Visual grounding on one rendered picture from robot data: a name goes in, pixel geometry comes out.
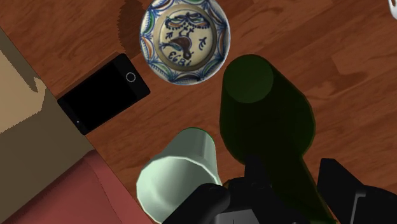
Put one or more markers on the blue patterned ceramic bowl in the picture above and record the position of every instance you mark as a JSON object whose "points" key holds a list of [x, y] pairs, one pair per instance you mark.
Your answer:
{"points": [[186, 40]]}

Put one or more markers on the dark green glass bottle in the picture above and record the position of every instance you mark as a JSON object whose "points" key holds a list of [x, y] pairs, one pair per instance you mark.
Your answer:
{"points": [[266, 124]]}

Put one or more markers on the white rounded object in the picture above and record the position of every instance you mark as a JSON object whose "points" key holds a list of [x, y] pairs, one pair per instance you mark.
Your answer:
{"points": [[394, 7]]}

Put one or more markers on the pale green cup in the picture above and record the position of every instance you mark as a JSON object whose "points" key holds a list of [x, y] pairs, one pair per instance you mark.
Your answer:
{"points": [[176, 183]]}

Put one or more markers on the red upholstered seat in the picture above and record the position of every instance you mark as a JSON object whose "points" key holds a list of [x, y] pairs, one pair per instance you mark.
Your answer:
{"points": [[71, 195]]}

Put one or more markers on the black smartphone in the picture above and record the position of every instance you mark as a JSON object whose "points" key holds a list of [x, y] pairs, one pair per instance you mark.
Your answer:
{"points": [[102, 96]]}

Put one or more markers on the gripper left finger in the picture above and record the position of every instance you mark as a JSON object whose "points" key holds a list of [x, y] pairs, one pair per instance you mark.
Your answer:
{"points": [[204, 201]]}

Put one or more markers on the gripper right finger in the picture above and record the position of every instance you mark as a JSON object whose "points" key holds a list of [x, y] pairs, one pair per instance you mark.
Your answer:
{"points": [[344, 192]]}

